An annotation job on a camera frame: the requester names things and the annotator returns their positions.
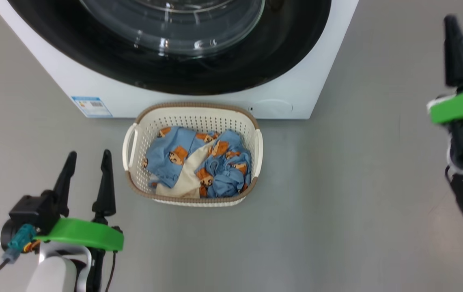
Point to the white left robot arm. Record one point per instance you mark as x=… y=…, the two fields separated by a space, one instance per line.
x=52 y=271

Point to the cream perforated laundry basket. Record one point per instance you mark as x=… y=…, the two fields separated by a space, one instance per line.
x=194 y=117

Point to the blue energy label sticker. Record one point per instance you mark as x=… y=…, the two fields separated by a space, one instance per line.
x=92 y=106

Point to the cream plain garment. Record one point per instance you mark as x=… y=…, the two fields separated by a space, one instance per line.
x=188 y=178

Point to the white front-load washing machine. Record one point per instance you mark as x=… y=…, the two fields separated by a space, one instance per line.
x=105 y=91

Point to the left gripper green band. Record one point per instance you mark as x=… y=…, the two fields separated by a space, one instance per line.
x=81 y=235

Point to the black glass washing machine door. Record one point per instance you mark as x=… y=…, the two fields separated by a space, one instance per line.
x=73 y=44

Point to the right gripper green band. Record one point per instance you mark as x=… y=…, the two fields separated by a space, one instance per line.
x=458 y=107

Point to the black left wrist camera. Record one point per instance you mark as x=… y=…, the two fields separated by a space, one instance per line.
x=32 y=209

